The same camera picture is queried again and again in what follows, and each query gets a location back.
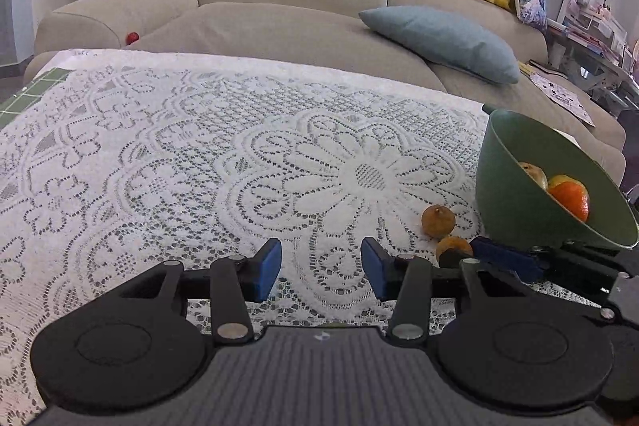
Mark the green bowl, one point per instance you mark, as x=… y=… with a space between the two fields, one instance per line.
x=504 y=196

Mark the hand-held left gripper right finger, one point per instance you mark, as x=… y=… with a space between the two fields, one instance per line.
x=374 y=266

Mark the printed paper sheet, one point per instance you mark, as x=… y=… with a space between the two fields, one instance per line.
x=559 y=94

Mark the teal cushion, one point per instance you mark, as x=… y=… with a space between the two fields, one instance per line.
x=439 y=36

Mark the green grid mat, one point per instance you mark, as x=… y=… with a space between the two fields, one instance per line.
x=30 y=96

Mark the thin book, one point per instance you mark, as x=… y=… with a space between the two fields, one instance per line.
x=541 y=69

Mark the glass side table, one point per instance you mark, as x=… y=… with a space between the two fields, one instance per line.
x=599 y=76

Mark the small orange tangerine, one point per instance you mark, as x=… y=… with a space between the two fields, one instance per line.
x=452 y=249

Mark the white lace tablecloth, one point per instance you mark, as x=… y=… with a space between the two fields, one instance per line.
x=150 y=156

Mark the beige sofa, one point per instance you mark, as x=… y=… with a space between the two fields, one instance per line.
x=249 y=26

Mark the orange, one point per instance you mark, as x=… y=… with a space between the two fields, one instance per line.
x=569 y=201

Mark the small red ball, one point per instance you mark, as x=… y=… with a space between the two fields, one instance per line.
x=132 y=38

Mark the cluttered side table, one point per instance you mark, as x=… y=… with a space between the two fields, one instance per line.
x=589 y=21

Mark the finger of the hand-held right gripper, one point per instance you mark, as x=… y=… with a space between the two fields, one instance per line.
x=499 y=256

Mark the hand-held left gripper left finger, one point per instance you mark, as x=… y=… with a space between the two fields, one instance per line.
x=268 y=269

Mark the small brownish tangerine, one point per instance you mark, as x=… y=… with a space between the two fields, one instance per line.
x=438 y=222

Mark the brownish green mango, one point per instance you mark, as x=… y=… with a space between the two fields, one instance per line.
x=533 y=174

